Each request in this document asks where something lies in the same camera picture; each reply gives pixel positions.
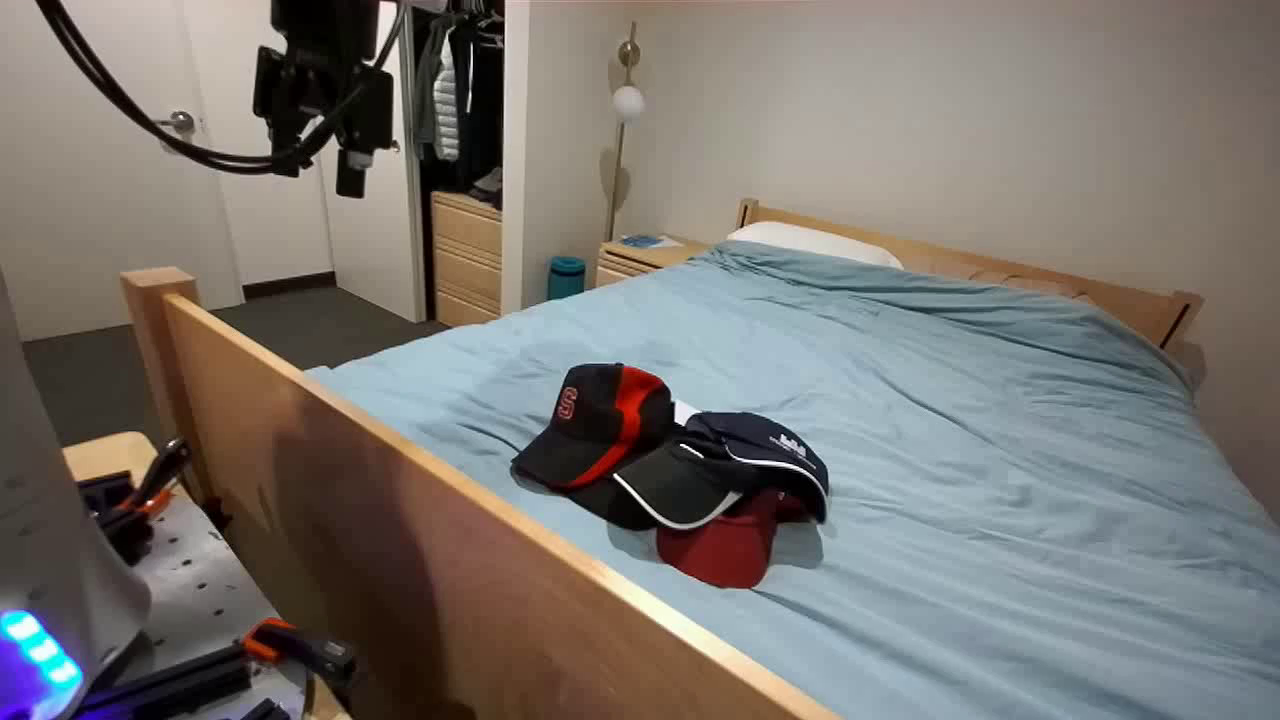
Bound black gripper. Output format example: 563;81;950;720
270;0;400;202

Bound black cap red stripe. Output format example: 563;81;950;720
513;362;681;496

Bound navy cap white logo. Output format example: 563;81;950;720
684;410;831;530

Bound light blue bed sheet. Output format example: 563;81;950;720
306;239;1280;720

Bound white closet door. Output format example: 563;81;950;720
317;0;431;324

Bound hanging clothes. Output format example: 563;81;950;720
408;0;509;210

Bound wooden dresser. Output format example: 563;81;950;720
427;188;509;334

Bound teal container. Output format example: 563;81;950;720
543;254;592;305

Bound wooden nightstand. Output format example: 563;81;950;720
592;232;713;294

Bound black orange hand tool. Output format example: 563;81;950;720
77;436;196;564

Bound small wooden table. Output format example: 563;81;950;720
61;427;162;491

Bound perforated grey metal plate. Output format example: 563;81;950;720
77;496;317;720

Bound white pillow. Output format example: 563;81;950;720
723;218;907;274

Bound orange black clamp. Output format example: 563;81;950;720
77;612;360;720

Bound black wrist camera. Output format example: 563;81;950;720
250;46;296;129

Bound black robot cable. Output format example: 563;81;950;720
31;0;405;179

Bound white door with handle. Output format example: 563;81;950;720
0;0;248;343

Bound wall lamp white globe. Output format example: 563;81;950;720
599;17;653;244

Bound wooden bed frame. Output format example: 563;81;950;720
115;196;1203;720

